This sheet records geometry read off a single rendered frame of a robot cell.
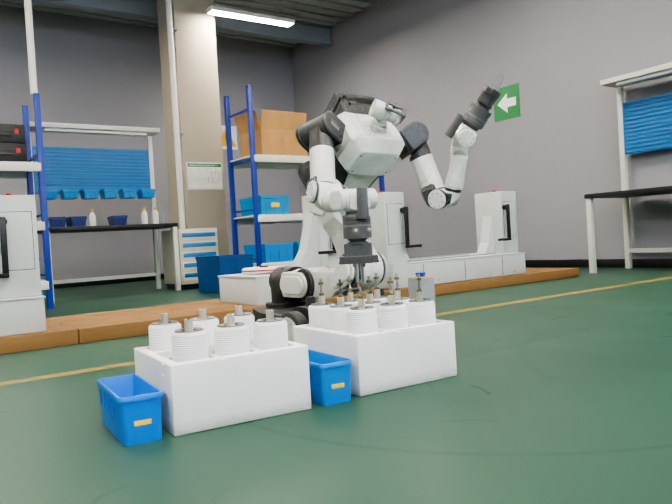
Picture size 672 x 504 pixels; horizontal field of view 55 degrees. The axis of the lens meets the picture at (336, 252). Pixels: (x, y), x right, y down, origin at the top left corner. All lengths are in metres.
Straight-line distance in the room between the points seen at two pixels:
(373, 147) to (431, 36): 7.02
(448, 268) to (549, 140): 3.12
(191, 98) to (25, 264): 5.27
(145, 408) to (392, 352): 0.76
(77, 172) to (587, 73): 5.71
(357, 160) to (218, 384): 1.08
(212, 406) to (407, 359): 0.64
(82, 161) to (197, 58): 2.07
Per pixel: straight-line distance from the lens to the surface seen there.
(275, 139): 7.46
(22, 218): 3.78
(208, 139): 8.68
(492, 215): 5.83
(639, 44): 7.47
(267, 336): 1.82
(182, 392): 1.72
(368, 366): 1.97
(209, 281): 6.79
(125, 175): 8.05
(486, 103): 2.52
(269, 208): 7.28
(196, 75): 8.80
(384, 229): 4.85
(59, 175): 7.86
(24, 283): 3.78
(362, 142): 2.43
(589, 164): 7.60
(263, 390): 1.80
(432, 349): 2.12
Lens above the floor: 0.47
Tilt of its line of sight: 1 degrees down
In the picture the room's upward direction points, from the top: 3 degrees counter-clockwise
